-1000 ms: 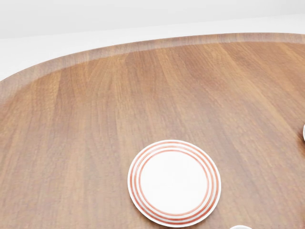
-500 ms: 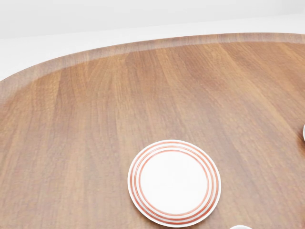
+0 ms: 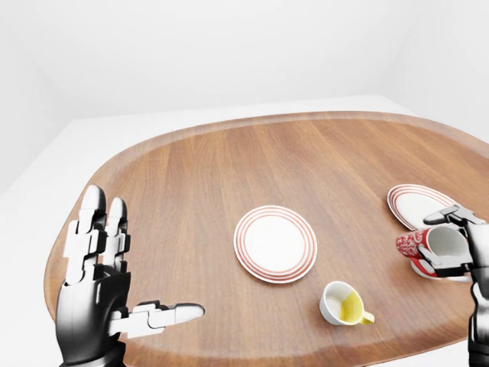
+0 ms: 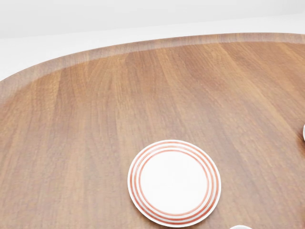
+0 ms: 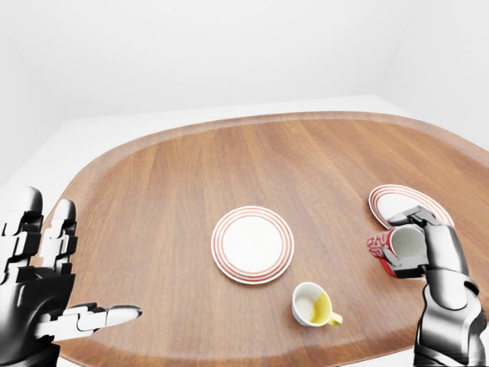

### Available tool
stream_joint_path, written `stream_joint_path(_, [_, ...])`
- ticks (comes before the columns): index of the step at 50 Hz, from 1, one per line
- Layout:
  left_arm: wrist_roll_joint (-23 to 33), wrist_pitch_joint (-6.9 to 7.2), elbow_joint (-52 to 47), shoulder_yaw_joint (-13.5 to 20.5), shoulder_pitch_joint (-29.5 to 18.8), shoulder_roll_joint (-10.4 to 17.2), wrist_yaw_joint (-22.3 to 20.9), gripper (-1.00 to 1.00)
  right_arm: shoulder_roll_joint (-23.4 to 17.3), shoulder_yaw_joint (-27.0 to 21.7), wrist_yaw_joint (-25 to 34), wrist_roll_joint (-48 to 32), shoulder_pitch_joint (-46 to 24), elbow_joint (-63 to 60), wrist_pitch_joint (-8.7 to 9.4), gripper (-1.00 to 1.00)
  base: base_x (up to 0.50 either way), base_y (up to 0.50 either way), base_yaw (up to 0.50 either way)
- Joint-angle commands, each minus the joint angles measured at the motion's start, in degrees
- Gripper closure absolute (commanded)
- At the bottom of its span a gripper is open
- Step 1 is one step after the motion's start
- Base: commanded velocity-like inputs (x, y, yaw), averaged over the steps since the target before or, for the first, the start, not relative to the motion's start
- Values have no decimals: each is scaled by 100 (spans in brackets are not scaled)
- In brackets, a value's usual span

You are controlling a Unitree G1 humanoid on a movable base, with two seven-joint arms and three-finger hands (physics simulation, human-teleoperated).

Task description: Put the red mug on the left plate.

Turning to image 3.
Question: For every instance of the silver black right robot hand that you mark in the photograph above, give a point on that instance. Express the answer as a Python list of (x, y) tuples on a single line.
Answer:
[(477, 244)]

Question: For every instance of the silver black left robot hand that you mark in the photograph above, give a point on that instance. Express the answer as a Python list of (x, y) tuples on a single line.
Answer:
[(84, 309)]

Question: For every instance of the red patterned mug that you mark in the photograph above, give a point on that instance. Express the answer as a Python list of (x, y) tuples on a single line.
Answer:
[(410, 244)]

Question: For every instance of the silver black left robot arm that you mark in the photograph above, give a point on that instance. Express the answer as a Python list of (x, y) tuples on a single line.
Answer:
[(111, 357)]

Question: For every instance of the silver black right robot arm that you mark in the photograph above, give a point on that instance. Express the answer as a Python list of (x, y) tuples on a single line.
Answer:
[(479, 325)]

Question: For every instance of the white plate with red rings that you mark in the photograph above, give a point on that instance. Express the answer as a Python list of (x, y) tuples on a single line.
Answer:
[(275, 244), (414, 206)]

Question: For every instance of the white mug with yellow inside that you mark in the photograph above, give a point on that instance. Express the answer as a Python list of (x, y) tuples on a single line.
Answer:
[(336, 304)]

